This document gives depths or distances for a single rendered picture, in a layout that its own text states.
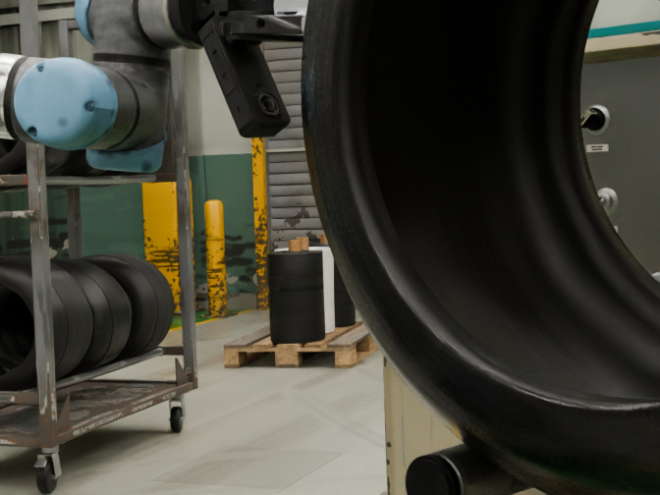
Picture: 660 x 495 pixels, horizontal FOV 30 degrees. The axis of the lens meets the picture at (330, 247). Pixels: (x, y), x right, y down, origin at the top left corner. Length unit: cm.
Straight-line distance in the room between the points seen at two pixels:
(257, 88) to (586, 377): 38
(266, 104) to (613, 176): 57
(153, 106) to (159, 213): 971
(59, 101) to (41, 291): 354
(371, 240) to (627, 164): 72
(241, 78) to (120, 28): 16
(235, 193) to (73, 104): 1007
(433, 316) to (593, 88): 77
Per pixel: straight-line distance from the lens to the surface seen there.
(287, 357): 748
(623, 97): 152
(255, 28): 103
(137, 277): 543
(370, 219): 84
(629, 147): 152
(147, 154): 119
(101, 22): 121
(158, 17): 114
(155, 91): 120
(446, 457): 85
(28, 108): 106
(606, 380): 101
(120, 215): 1169
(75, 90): 105
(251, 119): 107
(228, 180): 1113
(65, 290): 476
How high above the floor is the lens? 111
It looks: 3 degrees down
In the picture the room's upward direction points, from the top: 2 degrees counter-clockwise
